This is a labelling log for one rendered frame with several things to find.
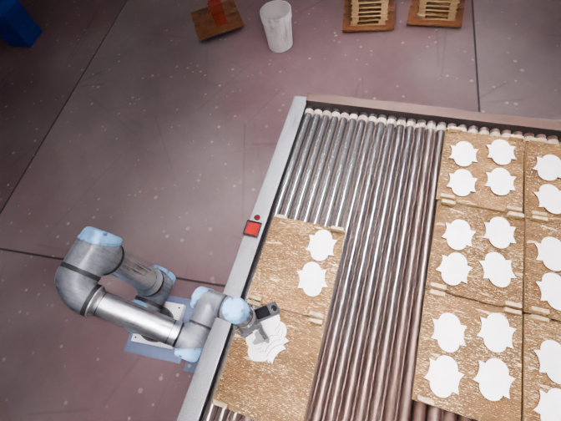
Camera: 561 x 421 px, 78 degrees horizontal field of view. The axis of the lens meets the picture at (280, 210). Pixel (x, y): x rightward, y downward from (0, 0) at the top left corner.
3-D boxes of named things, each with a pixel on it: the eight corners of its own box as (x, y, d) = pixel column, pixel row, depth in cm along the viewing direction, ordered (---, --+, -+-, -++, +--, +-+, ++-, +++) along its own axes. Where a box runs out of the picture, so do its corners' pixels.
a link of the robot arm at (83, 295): (29, 300, 94) (198, 366, 101) (53, 262, 98) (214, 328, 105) (44, 301, 104) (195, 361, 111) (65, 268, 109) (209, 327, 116)
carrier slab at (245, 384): (213, 403, 135) (211, 403, 133) (247, 300, 151) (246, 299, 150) (299, 435, 126) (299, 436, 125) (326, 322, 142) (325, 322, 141)
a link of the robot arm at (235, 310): (224, 291, 108) (250, 300, 105) (234, 299, 117) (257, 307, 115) (214, 316, 105) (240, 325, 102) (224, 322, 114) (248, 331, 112)
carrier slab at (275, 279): (247, 299, 151) (246, 298, 150) (274, 216, 168) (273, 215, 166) (325, 321, 143) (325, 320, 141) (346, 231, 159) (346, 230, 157)
